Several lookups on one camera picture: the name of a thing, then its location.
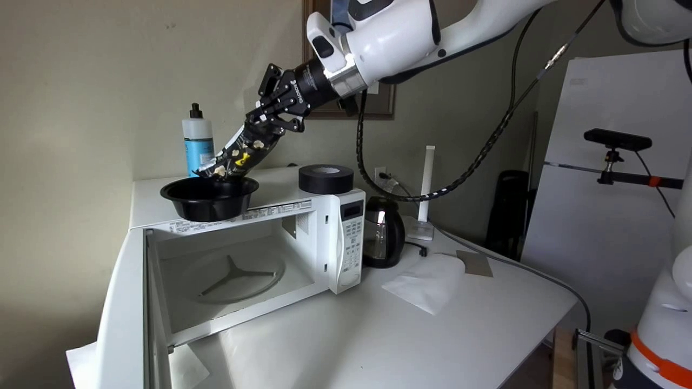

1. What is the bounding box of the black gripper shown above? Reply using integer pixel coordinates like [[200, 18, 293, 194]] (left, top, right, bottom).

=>
[[226, 61, 316, 170]]

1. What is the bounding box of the black snack packet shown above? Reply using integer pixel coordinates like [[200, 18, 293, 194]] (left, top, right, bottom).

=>
[[196, 133, 263, 182]]

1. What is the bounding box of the black plastic bowl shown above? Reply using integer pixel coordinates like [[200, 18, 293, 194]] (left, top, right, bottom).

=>
[[157, 172, 262, 223]]

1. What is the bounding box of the white microwave oven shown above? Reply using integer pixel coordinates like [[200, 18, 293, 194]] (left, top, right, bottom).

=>
[[129, 165, 370, 350]]

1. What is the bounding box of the white bottle blue label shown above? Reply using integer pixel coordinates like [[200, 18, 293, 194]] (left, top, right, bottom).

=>
[[180, 102, 219, 180]]

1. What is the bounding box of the black tape roll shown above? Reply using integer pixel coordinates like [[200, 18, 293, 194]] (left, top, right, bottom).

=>
[[296, 163, 357, 194]]

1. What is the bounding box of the wood framed picture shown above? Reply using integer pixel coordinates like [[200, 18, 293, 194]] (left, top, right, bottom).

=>
[[300, 0, 398, 122]]

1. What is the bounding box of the black electric kettle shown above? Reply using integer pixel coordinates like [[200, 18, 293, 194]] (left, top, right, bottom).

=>
[[360, 194, 407, 270]]

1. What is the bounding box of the white desk lamp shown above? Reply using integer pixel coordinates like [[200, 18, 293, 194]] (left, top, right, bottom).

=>
[[411, 143, 441, 244]]

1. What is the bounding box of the small grey card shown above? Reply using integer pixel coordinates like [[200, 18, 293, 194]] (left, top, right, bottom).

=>
[[453, 249, 494, 278]]

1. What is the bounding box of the tall black container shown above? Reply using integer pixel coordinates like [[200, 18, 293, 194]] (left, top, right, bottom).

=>
[[487, 168, 536, 263]]

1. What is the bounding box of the white refrigerator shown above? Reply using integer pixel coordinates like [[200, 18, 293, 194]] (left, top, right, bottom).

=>
[[521, 47, 692, 341]]

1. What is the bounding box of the black kettle power cord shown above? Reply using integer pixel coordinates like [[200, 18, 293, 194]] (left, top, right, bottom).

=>
[[401, 239, 430, 259]]

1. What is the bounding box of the dark thin power cable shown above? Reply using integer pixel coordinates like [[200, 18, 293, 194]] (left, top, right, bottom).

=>
[[430, 224, 594, 332]]

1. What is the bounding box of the black camera on stand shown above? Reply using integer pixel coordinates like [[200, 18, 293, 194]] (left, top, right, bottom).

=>
[[557, 127, 692, 192]]

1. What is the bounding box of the wooden robot bench with rail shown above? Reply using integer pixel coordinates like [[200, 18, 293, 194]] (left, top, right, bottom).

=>
[[516, 323, 627, 389]]

